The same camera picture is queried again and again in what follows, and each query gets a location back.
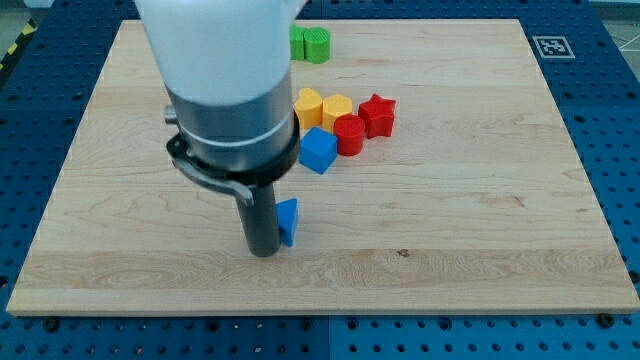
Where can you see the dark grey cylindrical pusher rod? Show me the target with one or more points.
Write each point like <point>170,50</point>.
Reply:
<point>260,222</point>

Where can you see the blue triangle block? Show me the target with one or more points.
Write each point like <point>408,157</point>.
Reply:
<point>287,215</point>

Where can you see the green block behind arm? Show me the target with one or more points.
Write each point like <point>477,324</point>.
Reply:
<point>297,42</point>

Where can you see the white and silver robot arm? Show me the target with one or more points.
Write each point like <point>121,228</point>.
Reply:
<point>226,66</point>

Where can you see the blue cube block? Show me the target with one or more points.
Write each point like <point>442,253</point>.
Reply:
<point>318,150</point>

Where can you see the yellow heart block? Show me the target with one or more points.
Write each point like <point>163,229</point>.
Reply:
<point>308,108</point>

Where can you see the red cylinder block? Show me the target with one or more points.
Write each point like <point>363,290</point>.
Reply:
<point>350,131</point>

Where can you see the yellow hexagon block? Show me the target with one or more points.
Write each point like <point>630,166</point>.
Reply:
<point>333,107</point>

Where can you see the red star block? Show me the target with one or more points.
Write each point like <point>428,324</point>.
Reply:
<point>378,114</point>

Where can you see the green cylinder block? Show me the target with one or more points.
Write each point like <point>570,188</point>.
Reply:
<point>317,46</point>

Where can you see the light wooden board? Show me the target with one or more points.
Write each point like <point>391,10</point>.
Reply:
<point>476,204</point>

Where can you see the white fiducial marker tag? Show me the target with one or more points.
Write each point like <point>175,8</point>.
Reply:
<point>553,47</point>

